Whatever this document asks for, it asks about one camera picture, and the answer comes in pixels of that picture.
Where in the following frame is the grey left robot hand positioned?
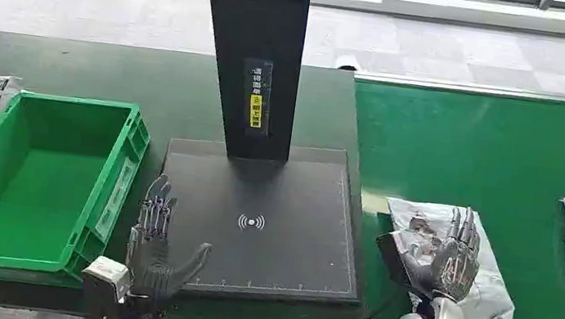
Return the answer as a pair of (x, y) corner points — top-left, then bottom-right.
(120, 170), (222, 313)

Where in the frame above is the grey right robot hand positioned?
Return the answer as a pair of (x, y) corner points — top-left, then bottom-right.
(370, 196), (489, 306)

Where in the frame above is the grey plastic parcel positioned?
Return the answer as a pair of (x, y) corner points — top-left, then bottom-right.
(371, 196), (531, 319)

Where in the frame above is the black scanner stand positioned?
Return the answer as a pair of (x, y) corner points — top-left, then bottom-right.
(146, 0), (400, 315)

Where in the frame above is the green conveyor belt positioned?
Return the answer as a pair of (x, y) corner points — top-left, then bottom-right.
(323, 66), (565, 319)

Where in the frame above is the green plastic crate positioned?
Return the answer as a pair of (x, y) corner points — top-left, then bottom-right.
(0, 85), (155, 288)

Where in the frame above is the black and yellow label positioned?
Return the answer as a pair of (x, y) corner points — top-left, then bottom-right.
(235, 57), (278, 137)

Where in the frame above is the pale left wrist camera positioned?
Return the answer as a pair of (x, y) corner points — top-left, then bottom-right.
(78, 254), (135, 308)

